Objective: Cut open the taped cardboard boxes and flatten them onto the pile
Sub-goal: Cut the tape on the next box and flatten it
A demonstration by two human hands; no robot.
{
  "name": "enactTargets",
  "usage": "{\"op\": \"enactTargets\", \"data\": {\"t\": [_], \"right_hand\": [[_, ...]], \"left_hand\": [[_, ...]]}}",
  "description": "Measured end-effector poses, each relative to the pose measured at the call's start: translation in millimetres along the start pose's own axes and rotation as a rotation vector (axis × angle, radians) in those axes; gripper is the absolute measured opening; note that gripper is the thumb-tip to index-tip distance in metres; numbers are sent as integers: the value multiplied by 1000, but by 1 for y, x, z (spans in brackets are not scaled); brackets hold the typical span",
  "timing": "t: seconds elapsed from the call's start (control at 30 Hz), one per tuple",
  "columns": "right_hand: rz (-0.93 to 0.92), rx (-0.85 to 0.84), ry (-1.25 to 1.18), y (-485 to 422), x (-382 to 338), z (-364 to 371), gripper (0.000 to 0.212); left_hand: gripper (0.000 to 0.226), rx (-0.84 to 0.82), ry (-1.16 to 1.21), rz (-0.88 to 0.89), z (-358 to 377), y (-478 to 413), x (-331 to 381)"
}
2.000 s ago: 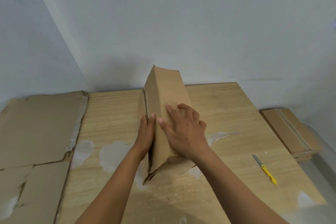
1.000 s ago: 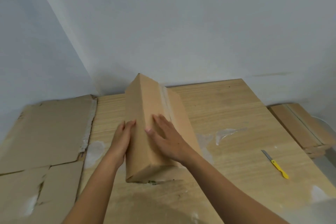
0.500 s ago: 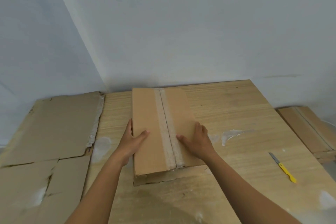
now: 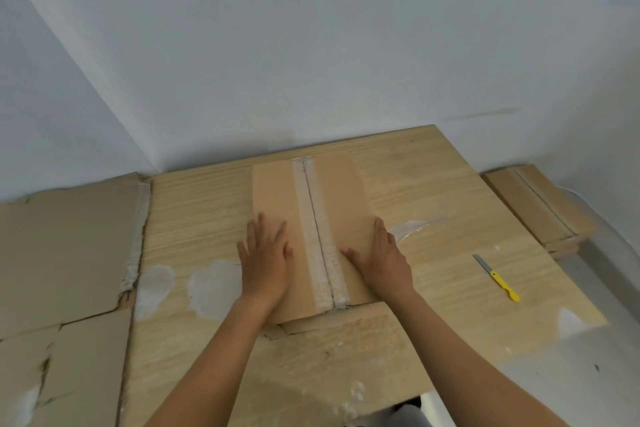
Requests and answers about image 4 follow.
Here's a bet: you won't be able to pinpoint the person's right hand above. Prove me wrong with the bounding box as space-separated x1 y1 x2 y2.
339 217 416 302

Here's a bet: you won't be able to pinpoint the person's left hand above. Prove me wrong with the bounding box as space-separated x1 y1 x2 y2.
236 212 295 310

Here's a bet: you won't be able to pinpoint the person's right forearm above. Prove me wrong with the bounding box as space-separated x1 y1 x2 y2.
382 289 571 427

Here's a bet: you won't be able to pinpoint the yellow utility knife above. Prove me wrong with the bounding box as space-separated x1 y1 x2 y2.
472 254 521 304

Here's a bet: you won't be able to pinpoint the light wooden table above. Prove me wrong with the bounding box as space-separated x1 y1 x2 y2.
117 124 609 427

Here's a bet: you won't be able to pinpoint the brown cardboard box yellow sides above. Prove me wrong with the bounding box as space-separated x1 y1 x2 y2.
0 172 152 427

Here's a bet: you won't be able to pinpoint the person's left forearm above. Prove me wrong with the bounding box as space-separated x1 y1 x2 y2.
145 294 281 427

